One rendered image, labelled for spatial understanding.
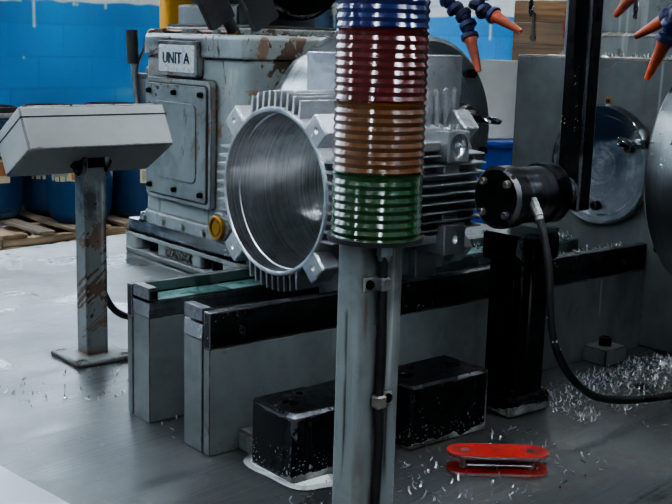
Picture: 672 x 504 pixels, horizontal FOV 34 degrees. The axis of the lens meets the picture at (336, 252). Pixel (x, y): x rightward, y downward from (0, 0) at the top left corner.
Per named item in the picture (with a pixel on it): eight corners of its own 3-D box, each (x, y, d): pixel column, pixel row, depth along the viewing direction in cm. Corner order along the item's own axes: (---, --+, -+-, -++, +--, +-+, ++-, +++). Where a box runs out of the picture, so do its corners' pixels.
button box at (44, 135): (147, 169, 127) (135, 127, 128) (175, 143, 121) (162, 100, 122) (4, 178, 116) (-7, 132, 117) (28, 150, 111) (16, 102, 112)
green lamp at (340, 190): (379, 228, 76) (381, 163, 75) (440, 241, 71) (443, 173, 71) (311, 236, 72) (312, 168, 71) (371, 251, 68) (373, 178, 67)
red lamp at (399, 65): (383, 97, 74) (386, 29, 73) (446, 102, 70) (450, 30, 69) (314, 98, 71) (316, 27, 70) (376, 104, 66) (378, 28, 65)
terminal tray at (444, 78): (389, 120, 119) (391, 52, 117) (461, 128, 111) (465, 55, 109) (303, 123, 111) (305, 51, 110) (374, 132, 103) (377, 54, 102)
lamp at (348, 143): (381, 163, 75) (383, 97, 74) (443, 173, 71) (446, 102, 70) (312, 168, 71) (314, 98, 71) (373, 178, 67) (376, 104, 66)
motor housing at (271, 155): (359, 252, 125) (364, 83, 121) (485, 283, 111) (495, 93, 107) (213, 273, 112) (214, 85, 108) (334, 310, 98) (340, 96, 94)
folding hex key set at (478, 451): (447, 476, 92) (448, 455, 92) (443, 462, 95) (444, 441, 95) (551, 479, 92) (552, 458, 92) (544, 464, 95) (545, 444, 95)
